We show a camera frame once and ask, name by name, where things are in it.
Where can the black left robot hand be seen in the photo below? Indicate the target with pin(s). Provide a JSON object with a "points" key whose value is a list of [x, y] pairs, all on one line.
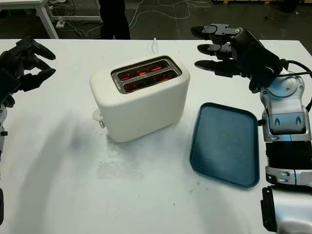
{"points": [[36, 78]]}

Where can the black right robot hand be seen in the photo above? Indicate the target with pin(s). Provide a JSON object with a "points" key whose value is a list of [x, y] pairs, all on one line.
{"points": [[239, 52]]}

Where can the browned toast slice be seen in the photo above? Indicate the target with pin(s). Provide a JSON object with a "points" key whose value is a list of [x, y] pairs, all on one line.
{"points": [[136, 89]]}

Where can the person in dark trousers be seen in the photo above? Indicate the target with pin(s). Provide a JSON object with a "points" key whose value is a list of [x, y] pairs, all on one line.
{"points": [[114, 19]]}

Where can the white two-slot toaster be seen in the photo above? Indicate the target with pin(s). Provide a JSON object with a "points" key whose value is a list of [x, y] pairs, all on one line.
{"points": [[146, 109]]}

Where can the small dark debris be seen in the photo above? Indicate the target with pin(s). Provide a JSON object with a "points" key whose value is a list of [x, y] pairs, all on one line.
{"points": [[270, 19]]}

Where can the white background desk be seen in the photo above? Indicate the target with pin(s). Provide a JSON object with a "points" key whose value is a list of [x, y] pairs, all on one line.
{"points": [[48, 24]]}

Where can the white power strip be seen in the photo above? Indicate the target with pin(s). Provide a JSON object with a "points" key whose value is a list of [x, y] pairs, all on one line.
{"points": [[61, 24]]}

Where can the black equipment base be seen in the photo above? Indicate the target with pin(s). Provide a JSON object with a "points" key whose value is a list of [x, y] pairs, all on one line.
{"points": [[287, 6]]}

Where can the dark blue plastic tray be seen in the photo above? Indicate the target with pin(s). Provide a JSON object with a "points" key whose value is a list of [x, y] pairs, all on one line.
{"points": [[224, 146]]}

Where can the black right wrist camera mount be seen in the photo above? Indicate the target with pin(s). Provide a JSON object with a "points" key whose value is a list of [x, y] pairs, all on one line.
{"points": [[263, 61]]}

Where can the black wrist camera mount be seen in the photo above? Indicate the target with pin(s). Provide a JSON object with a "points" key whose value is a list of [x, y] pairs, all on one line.
{"points": [[7, 83], [263, 61]]}

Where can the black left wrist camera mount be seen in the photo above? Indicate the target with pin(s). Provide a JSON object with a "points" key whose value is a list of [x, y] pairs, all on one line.
{"points": [[7, 83]]}

